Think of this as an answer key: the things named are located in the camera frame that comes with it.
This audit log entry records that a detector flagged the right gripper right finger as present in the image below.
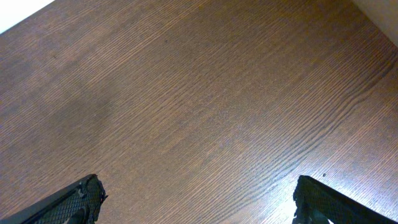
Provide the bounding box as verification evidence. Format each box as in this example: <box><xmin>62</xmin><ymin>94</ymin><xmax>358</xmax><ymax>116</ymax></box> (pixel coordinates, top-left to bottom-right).
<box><xmin>292</xmin><ymin>175</ymin><xmax>397</xmax><ymax>224</ymax></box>

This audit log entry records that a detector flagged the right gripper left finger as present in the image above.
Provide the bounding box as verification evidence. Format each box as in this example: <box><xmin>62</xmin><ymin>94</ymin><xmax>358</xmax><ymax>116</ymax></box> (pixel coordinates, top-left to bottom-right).
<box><xmin>1</xmin><ymin>174</ymin><xmax>107</xmax><ymax>224</ymax></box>

